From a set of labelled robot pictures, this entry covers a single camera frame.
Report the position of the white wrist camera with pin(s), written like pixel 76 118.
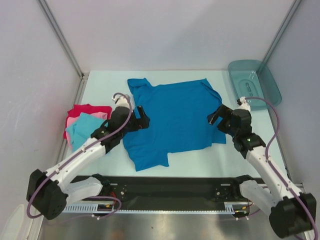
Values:
pixel 243 104
pixel 123 101

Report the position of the aluminium front frame rail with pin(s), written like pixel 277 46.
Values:
pixel 301 187

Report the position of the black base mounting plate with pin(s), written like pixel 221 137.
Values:
pixel 172 193

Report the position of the blue t shirt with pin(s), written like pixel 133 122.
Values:
pixel 178 114

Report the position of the teal transparent plastic bin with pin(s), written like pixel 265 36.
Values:
pixel 253 79

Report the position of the right light cable duct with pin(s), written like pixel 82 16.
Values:
pixel 238 207

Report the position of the aluminium corner post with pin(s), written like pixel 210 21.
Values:
pixel 282 29
pixel 45 8

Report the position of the right aluminium corner post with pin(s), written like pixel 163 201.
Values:
pixel 282 29

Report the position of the folded red t shirt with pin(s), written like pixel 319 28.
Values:
pixel 88 109

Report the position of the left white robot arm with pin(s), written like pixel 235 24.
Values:
pixel 51 191

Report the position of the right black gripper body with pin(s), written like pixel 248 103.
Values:
pixel 222 119

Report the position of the folded pink t shirt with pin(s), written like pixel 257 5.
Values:
pixel 93 118

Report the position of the light blue cable duct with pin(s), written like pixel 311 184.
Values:
pixel 86 208

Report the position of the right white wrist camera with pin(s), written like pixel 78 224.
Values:
pixel 243 104

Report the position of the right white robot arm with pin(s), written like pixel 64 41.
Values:
pixel 289 210

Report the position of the folded cyan t shirt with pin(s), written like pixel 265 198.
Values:
pixel 78 133

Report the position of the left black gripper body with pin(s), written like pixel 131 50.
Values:
pixel 131 126

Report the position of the left aluminium corner post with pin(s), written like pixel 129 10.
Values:
pixel 45 8

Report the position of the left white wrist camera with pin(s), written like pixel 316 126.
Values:
pixel 123 101

